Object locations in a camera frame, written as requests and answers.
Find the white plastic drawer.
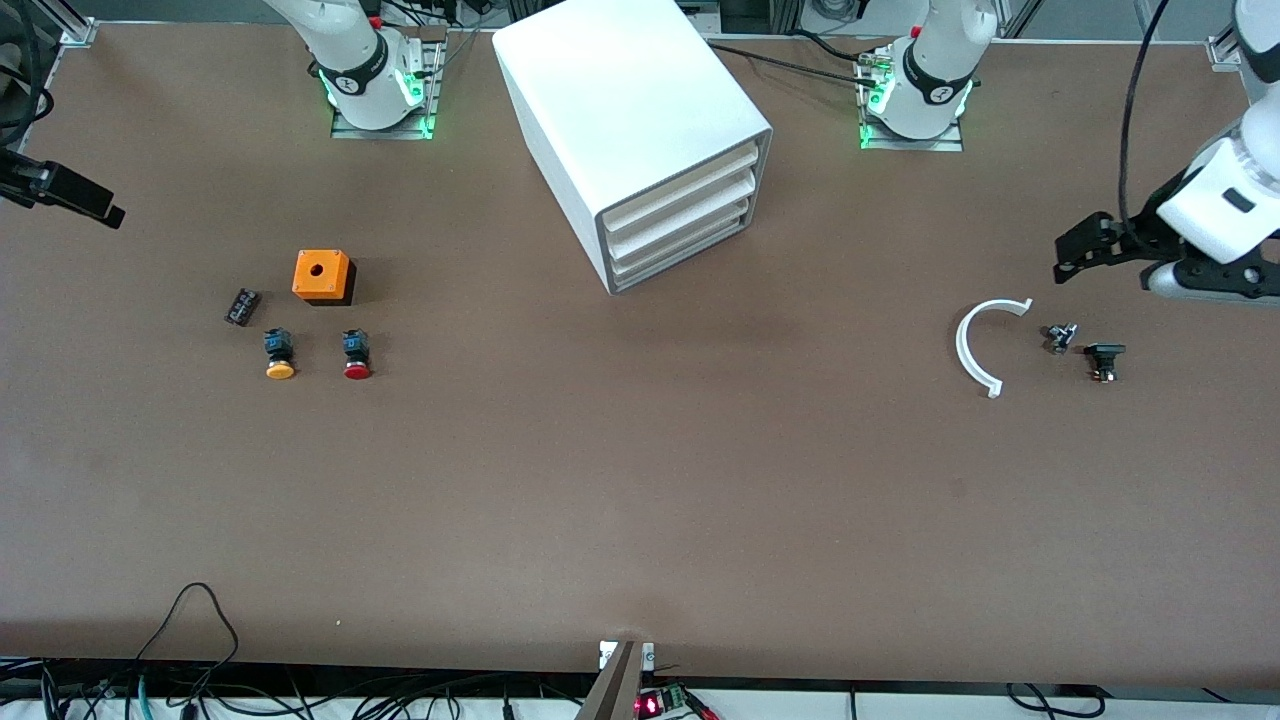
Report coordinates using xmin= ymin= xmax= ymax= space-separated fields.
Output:
xmin=598 ymin=140 xmax=763 ymax=233
xmin=603 ymin=165 xmax=763 ymax=251
xmin=610 ymin=200 xmax=767 ymax=289
xmin=607 ymin=185 xmax=765 ymax=271

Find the grey drawer cabinet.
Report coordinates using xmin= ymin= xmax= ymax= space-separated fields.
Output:
xmin=492 ymin=0 xmax=774 ymax=296

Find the circuit board with red light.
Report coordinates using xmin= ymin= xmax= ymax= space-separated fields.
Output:
xmin=633 ymin=683 xmax=721 ymax=720

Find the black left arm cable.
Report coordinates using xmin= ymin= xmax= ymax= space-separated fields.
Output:
xmin=1118 ymin=0 xmax=1171 ymax=236

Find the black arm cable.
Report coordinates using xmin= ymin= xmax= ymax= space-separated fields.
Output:
xmin=1118 ymin=0 xmax=1171 ymax=236
xmin=0 ymin=0 xmax=53 ymax=151

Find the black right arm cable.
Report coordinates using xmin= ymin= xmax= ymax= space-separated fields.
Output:
xmin=0 ymin=0 xmax=53 ymax=151

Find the white half-ring clamp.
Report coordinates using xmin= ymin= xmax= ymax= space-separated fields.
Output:
xmin=955 ymin=298 xmax=1034 ymax=399

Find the aluminium frame corner post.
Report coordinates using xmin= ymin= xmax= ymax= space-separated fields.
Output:
xmin=40 ymin=0 xmax=98 ymax=46

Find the left arm aluminium base plate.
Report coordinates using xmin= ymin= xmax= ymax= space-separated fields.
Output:
xmin=857 ymin=45 xmax=966 ymax=153

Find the orange button enclosure box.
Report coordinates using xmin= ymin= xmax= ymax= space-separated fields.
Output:
xmin=292 ymin=250 xmax=357 ymax=307

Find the right arm aluminium base plate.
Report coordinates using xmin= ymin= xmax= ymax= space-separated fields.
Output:
xmin=330 ymin=40 xmax=443 ymax=141

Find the black cable behind cabinet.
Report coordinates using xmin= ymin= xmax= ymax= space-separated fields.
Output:
xmin=700 ymin=40 xmax=886 ymax=93

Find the thin black looped cable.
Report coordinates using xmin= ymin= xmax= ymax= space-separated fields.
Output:
xmin=135 ymin=583 xmax=241 ymax=666

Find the wooden post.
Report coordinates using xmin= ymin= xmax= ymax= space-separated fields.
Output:
xmin=575 ymin=640 xmax=643 ymax=720

